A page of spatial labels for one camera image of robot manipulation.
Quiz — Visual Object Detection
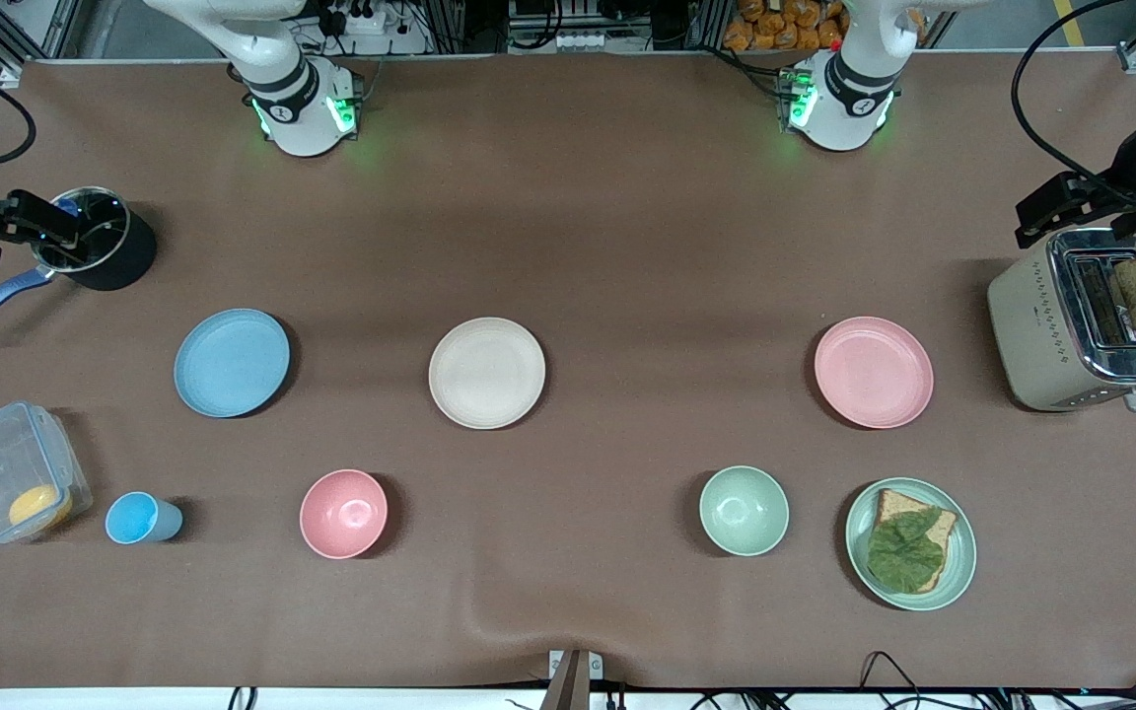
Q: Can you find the blue plate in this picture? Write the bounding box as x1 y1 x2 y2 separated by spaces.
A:
174 309 291 419

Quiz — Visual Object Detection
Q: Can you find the pink plate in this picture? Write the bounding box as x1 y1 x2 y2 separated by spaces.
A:
814 316 935 430

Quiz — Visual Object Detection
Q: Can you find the glass lid with blue knob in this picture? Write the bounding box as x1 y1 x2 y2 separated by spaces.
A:
31 186 131 274

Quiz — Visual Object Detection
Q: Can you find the beige and chrome toaster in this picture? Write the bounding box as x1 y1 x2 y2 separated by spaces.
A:
986 227 1136 413

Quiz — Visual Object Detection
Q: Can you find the yellow round food piece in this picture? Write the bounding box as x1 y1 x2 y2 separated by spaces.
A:
8 484 74 531

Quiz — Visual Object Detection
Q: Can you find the blue cup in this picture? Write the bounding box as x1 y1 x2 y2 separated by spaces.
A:
105 491 184 545

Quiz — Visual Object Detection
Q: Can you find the bag of orange buns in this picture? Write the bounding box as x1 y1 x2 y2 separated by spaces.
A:
723 0 927 52

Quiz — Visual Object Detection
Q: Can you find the bread slice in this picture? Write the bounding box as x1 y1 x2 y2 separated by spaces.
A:
869 488 959 593

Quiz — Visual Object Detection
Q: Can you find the green plate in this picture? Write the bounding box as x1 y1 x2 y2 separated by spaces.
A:
845 477 978 612

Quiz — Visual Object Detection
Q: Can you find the green lettuce leaf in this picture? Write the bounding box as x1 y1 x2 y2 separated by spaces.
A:
867 508 946 595

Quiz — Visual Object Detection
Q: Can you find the white power strip with plugs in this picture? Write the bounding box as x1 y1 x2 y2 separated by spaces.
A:
317 0 389 37

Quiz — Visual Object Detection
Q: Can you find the pink bowl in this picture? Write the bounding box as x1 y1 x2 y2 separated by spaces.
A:
299 468 390 560

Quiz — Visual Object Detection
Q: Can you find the brown table mat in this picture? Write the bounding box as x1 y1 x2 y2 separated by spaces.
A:
0 54 1136 691

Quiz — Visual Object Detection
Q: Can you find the green bowl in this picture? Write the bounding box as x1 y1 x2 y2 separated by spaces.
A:
698 465 791 558

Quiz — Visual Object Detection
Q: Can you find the beige plate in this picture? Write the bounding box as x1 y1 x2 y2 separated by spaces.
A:
428 317 547 431

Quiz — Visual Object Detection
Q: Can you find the dark saucepan with blue handle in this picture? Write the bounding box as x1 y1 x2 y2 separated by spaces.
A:
0 185 158 340

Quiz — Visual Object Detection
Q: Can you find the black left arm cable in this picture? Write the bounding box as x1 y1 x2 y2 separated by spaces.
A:
1010 0 1136 213

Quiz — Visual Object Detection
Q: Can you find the black looped floor cable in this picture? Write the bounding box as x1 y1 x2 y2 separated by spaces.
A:
859 651 924 710

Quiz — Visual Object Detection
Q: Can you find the metal table edge bracket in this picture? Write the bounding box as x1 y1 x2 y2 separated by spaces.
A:
547 648 604 710

